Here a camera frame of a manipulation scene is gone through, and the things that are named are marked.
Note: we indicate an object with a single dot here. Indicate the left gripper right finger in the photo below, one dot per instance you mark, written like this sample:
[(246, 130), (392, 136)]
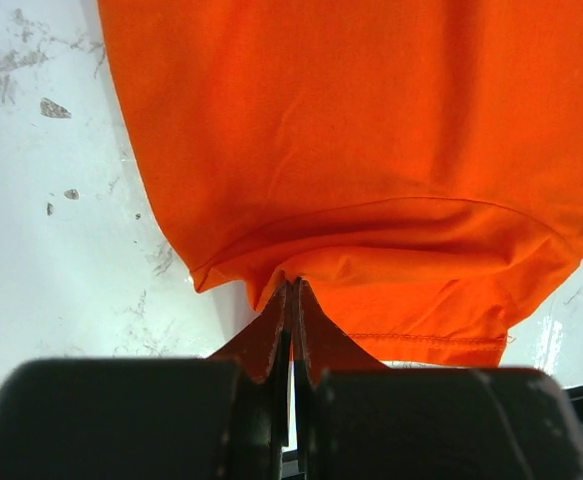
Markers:
[(319, 347)]

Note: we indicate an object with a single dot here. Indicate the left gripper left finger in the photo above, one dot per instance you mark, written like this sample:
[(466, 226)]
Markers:
[(259, 425)]

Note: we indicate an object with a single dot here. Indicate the orange t-shirt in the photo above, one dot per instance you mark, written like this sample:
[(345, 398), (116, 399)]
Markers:
[(419, 163)]

